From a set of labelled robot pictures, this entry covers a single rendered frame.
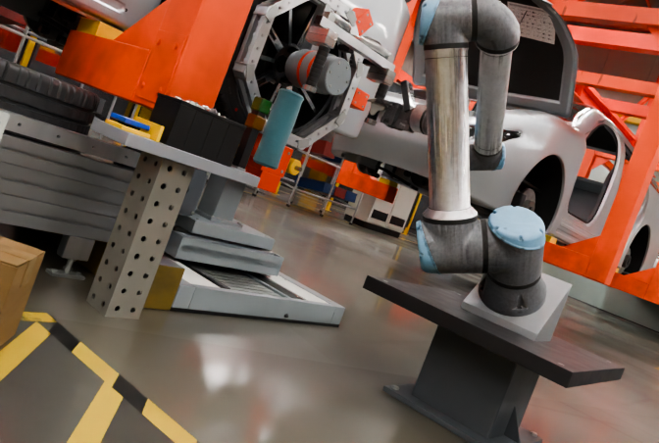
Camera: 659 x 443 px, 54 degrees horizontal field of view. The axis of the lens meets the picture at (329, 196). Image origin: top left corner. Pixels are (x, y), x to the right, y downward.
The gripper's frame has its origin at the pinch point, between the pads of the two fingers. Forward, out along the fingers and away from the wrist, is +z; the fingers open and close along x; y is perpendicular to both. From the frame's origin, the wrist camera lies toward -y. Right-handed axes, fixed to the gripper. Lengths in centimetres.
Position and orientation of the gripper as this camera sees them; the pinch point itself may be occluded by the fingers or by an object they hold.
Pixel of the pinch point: (374, 101)
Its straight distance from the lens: 231.1
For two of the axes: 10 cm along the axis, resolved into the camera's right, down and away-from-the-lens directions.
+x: 6.1, 2.1, 7.6
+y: -3.6, 9.3, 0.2
